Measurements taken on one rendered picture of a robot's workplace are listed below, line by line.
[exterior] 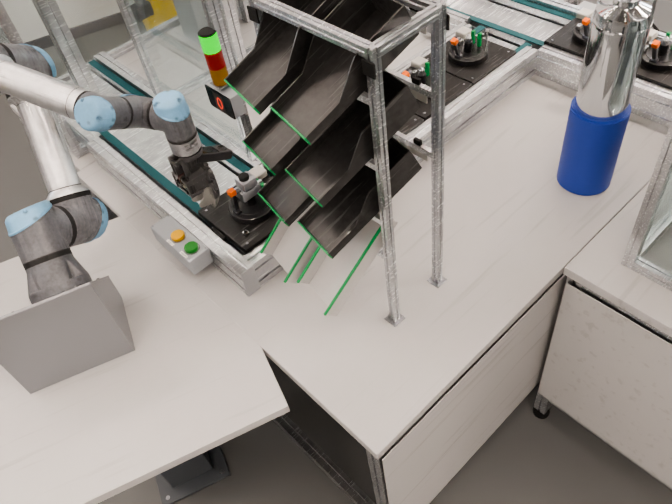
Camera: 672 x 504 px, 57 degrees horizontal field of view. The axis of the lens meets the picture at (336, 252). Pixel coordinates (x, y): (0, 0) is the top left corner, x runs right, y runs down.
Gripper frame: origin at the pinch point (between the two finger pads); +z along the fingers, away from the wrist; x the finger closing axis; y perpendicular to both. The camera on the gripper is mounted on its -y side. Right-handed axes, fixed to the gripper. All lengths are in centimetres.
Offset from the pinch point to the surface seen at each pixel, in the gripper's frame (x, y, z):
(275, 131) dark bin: 24.6, -9.2, -30.4
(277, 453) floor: 18, 19, 107
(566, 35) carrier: 20, -139, 10
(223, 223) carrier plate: -1.5, -0.7, 10.4
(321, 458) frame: 39, 12, 90
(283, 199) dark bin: 26.4, -5.8, -13.0
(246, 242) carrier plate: 9.8, -0.5, 10.2
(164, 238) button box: -11.2, 14.1, 11.4
